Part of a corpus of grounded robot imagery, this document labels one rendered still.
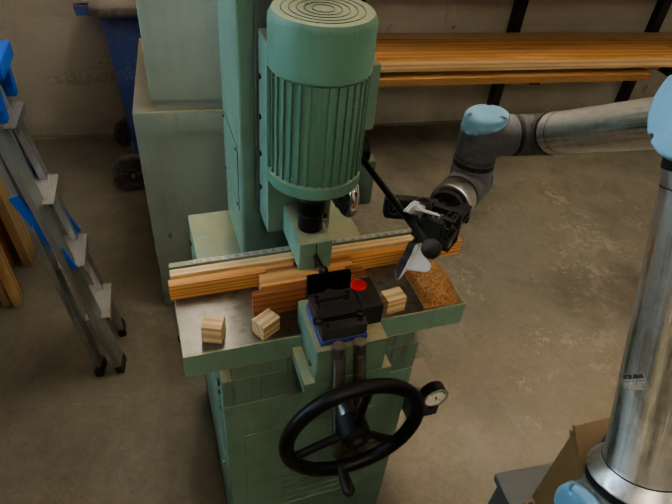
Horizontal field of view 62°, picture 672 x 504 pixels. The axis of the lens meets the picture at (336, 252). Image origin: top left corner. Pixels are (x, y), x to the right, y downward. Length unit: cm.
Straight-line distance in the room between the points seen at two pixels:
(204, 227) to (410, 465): 106
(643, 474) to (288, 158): 71
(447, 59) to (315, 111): 236
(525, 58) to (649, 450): 280
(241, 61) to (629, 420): 88
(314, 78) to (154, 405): 152
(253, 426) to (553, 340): 156
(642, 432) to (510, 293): 187
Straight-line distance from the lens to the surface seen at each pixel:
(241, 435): 136
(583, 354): 258
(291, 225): 117
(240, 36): 113
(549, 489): 133
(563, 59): 360
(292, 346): 115
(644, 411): 87
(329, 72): 90
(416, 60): 319
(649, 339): 83
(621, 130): 107
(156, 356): 230
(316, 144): 95
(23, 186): 175
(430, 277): 124
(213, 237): 151
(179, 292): 120
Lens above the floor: 175
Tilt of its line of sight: 40 degrees down
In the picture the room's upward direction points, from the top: 6 degrees clockwise
